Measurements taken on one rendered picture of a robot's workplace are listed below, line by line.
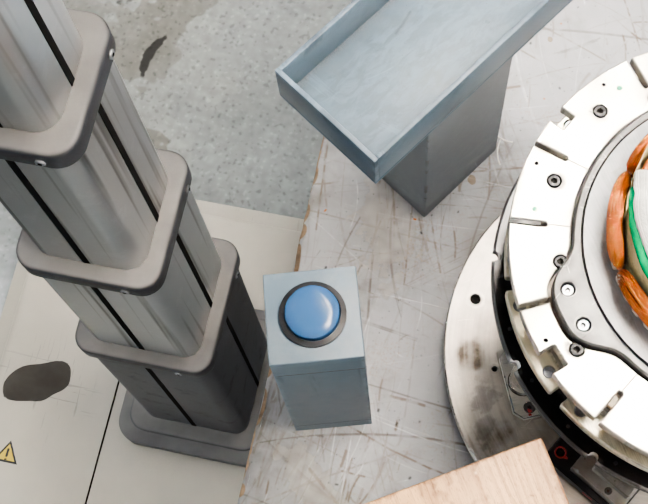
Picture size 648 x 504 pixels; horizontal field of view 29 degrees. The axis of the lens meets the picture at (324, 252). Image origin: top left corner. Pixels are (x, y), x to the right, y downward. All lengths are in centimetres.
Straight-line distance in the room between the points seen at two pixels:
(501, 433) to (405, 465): 9
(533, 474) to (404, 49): 35
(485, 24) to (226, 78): 119
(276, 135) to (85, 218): 117
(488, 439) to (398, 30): 37
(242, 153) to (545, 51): 91
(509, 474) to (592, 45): 57
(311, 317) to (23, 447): 90
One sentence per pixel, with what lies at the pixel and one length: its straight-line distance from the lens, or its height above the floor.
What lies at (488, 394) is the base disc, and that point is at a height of 80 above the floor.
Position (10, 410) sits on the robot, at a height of 26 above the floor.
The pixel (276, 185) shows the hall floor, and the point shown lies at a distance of 207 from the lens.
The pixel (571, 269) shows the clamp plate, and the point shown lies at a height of 110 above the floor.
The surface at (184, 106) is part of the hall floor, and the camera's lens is 215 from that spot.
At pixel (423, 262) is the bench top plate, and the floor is 78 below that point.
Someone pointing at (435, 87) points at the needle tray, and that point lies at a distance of 99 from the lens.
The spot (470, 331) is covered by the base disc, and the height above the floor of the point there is 80.
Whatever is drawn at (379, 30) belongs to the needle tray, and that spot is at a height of 103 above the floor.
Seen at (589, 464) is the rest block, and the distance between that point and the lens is 111.
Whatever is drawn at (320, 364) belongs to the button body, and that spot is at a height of 102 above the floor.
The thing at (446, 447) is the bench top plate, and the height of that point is 78.
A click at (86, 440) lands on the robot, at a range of 173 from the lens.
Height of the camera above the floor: 191
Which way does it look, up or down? 71 degrees down
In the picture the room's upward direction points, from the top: 10 degrees counter-clockwise
